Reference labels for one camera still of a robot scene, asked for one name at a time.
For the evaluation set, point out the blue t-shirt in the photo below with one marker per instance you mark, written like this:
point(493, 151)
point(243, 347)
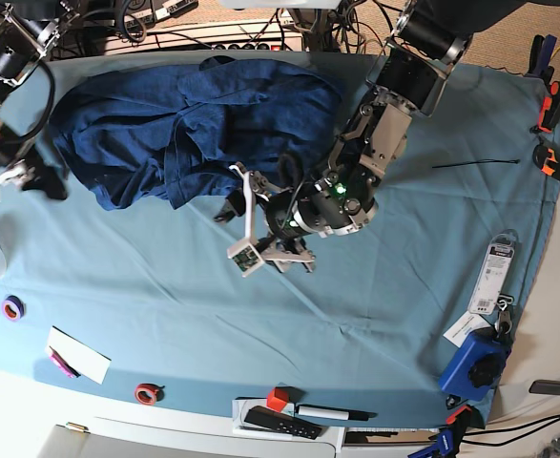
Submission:
point(175, 131)

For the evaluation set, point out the black zip tie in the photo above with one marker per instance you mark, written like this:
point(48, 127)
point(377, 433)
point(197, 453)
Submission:
point(478, 162)

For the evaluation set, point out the purple tape roll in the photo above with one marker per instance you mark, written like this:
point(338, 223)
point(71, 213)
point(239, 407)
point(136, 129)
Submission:
point(13, 308)

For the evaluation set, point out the blue black spring clamp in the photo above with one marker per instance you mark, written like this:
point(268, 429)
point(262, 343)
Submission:
point(540, 54)

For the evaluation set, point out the clear blister pack with label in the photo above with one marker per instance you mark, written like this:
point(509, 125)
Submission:
point(493, 273)

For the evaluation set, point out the white paper tag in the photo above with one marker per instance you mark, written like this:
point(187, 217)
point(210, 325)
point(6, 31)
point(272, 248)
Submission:
point(466, 324)

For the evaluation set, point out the black remote control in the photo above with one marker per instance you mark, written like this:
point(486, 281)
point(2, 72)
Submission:
point(261, 416)

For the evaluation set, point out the blue orange bottom clamp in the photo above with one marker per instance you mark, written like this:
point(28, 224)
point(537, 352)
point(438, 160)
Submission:
point(447, 442)

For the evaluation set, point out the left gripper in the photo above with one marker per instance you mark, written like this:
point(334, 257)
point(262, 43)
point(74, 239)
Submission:
point(313, 208)

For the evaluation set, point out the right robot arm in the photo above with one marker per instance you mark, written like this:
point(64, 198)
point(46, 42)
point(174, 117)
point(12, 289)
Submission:
point(28, 33)

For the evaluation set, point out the red cube block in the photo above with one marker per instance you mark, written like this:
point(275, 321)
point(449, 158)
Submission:
point(277, 399)

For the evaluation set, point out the blue box with black knob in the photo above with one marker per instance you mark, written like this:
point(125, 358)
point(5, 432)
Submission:
point(475, 367)

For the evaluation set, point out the light blue table cloth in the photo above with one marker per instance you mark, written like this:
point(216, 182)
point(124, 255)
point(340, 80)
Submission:
point(152, 289)

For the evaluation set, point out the white black marker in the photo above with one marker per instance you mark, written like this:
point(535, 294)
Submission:
point(333, 413)

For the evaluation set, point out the black phone device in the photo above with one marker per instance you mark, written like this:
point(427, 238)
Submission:
point(545, 387)

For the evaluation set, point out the orange black utility knife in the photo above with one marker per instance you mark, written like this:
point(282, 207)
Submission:
point(547, 160)

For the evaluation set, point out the white notepad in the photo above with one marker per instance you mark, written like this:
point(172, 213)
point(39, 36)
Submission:
point(88, 362)

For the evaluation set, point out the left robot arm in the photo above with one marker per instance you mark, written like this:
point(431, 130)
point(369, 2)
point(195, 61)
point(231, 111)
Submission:
point(426, 43)

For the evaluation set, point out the orange black clamp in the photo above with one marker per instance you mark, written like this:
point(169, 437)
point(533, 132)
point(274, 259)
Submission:
point(549, 114)

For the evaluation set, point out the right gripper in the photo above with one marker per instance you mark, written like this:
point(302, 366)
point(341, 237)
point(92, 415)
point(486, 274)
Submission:
point(44, 178)

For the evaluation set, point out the red tape roll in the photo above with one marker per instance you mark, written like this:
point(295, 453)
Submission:
point(149, 394)

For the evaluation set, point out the white power strip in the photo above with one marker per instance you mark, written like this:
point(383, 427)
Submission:
point(260, 35)

